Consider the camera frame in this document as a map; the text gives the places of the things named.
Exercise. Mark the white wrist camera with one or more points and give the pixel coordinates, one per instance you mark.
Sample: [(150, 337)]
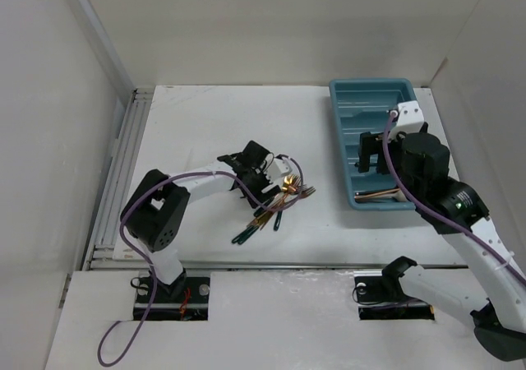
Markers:
[(278, 168), (408, 118)]

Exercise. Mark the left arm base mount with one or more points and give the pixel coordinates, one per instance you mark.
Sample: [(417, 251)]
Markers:
[(187, 301)]

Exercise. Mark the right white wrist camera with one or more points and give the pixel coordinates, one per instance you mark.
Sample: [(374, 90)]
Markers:
[(408, 118)]

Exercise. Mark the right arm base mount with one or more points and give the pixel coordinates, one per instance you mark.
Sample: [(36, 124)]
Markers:
[(379, 295)]

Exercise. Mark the aluminium rail frame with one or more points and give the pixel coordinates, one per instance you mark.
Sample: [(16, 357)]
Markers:
[(103, 249)]

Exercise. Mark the gold fork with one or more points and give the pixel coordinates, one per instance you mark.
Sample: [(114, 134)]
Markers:
[(274, 205)]

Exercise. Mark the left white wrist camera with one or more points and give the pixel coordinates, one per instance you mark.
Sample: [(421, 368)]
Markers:
[(278, 168)]

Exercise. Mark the copper spoon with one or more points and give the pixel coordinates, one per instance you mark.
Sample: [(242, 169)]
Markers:
[(363, 196)]

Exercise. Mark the copper fork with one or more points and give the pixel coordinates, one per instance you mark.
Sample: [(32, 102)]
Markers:
[(304, 192)]

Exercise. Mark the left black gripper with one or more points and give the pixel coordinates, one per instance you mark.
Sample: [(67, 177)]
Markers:
[(260, 196)]

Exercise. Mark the green loop handle utensil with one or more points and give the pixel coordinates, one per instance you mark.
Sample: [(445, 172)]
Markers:
[(241, 238)]

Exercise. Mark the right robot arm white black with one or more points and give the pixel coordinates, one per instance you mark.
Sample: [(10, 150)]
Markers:
[(420, 164)]

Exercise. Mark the blue plastic cutlery tray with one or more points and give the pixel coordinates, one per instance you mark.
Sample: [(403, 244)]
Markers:
[(364, 105)]

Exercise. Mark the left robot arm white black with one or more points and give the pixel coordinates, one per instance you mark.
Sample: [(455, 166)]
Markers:
[(154, 212)]

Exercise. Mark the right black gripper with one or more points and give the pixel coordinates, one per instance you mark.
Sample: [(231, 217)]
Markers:
[(371, 143)]

